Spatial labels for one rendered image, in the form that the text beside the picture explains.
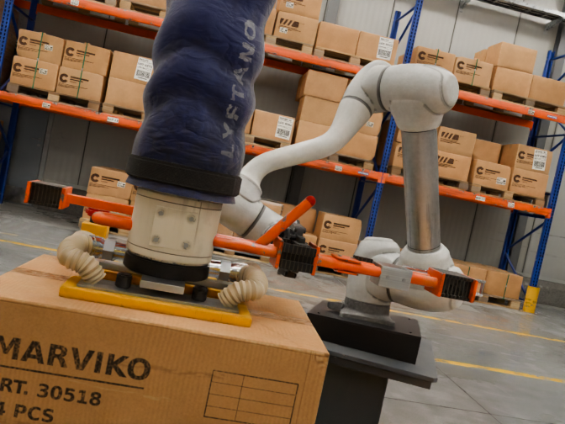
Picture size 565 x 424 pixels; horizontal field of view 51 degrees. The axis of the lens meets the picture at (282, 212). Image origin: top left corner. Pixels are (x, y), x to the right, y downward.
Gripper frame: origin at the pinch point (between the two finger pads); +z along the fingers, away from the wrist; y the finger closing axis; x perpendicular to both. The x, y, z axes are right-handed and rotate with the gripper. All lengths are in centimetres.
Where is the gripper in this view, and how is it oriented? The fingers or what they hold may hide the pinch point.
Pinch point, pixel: (298, 255)
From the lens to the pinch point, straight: 122.0
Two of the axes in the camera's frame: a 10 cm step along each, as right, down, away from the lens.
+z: 1.6, 0.7, -9.9
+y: -2.1, 9.8, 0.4
